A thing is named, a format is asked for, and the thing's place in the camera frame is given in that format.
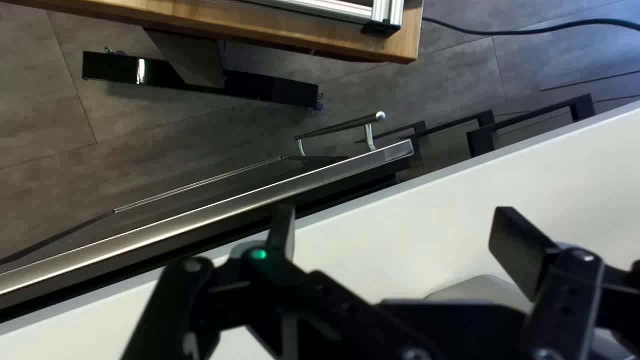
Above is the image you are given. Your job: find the black drawer handle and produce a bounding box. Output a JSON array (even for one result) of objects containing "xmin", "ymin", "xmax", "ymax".
[
  {"xmin": 467, "ymin": 95, "xmax": 597, "ymax": 157},
  {"xmin": 376, "ymin": 111, "xmax": 496, "ymax": 148}
]

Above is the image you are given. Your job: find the wooden table top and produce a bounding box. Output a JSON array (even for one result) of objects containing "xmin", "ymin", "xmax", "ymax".
[{"xmin": 4, "ymin": 0, "xmax": 422, "ymax": 65}]

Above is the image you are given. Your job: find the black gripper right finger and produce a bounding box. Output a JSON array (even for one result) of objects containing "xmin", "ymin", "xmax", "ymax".
[{"xmin": 488, "ymin": 207, "xmax": 640, "ymax": 360}]

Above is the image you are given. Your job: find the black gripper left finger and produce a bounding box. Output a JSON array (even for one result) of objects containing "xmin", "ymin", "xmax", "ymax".
[{"xmin": 122, "ymin": 204, "xmax": 373, "ymax": 360}]

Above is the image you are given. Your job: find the black table base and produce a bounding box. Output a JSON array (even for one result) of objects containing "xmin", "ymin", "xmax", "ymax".
[{"xmin": 82, "ymin": 29, "xmax": 320, "ymax": 109}]

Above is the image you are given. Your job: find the steel oven door handle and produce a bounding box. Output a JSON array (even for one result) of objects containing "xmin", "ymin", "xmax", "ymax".
[{"xmin": 0, "ymin": 140, "xmax": 415, "ymax": 296}]

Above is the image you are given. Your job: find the black floor cable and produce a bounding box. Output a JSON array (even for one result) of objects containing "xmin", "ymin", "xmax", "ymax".
[{"xmin": 422, "ymin": 16, "xmax": 640, "ymax": 37}]

